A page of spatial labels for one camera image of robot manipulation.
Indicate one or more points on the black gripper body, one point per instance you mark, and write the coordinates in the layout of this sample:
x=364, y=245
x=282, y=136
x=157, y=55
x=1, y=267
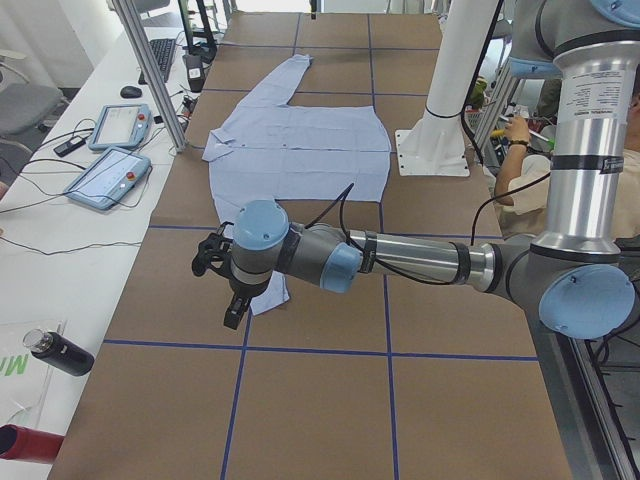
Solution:
x=242, y=291

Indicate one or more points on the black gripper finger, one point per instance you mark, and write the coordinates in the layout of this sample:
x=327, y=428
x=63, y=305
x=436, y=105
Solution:
x=235, y=312

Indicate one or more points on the aluminium frame post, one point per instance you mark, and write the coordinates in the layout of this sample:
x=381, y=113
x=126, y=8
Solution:
x=136, y=34

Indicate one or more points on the teach pendant tablet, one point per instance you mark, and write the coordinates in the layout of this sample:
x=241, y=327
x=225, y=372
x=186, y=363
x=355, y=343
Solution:
x=108, y=179
x=123, y=126

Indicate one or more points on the black keyboard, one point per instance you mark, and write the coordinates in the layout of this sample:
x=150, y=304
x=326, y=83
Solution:
x=164, y=51

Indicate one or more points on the black water bottle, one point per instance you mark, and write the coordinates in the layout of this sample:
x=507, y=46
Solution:
x=59, y=352

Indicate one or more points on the white central robot pedestal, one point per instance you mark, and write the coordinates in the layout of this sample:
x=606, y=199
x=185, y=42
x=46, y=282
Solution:
x=435, y=145

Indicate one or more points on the upper teach pendant tablet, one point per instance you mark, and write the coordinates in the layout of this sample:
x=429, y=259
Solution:
x=123, y=126

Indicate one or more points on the black computer mouse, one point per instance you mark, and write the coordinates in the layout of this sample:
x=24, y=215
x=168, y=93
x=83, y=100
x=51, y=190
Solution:
x=130, y=92

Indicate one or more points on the lower teach pendant tablet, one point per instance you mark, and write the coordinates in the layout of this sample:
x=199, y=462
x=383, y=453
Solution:
x=108, y=179

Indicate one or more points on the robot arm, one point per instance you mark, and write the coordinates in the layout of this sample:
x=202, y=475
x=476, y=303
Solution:
x=567, y=276

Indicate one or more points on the red bottle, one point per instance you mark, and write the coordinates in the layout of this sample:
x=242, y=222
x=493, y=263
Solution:
x=29, y=445

